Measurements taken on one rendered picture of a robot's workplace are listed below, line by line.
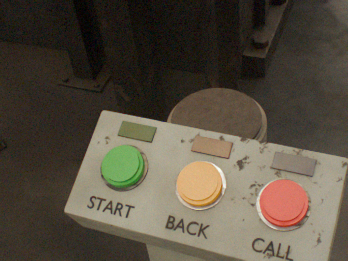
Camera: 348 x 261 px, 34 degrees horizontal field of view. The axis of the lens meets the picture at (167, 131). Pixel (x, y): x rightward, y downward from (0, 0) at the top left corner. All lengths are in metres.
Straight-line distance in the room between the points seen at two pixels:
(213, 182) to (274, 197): 0.05
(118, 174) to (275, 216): 0.15
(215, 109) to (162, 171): 0.19
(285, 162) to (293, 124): 0.90
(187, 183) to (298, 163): 0.10
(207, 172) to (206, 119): 0.19
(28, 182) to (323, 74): 0.79
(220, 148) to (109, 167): 0.10
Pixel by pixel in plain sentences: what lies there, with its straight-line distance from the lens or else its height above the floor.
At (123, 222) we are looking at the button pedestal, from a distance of 0.52.
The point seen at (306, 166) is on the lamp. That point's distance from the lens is 0.51.
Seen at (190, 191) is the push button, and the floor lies 0.61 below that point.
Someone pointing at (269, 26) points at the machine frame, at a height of 0.07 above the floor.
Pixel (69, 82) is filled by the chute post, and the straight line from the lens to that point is 1.59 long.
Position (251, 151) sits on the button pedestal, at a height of 0.61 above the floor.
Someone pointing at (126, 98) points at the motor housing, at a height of 0.12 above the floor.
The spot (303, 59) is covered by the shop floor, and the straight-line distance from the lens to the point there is 1.59.
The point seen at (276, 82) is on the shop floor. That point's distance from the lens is 1.51.
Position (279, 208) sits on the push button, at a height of 0.61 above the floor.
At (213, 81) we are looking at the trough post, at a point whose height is 0.20.
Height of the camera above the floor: 1.00
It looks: 46 degrees down
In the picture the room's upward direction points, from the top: 9 degrees counter-clockwise
